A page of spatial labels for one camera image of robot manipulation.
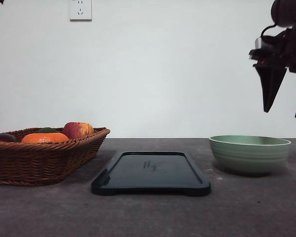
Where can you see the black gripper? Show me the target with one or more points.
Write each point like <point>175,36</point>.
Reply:
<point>276,55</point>

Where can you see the light green bowl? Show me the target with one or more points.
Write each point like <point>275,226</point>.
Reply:
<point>249,155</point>

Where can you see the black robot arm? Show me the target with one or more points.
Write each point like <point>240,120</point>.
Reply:
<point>283,14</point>

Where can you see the brown wicker basket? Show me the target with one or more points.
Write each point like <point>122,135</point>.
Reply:
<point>45,164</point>

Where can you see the dark rectangular tray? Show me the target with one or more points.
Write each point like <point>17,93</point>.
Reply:
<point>151,172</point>

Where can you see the red apple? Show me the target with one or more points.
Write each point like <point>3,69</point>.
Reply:
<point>78,129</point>

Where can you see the dark green fruit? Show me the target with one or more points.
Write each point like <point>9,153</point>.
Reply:
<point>47,130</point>

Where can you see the orange tangerine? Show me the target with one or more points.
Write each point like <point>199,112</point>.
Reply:
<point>45,138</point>

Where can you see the dark purple fruit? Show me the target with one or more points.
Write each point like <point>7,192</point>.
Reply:
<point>4,137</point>

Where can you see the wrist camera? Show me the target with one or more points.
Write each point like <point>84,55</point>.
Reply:
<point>263,42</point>

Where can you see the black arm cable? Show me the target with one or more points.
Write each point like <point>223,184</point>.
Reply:
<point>267,28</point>

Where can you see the white wall socket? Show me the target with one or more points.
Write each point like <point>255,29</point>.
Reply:
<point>80,11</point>

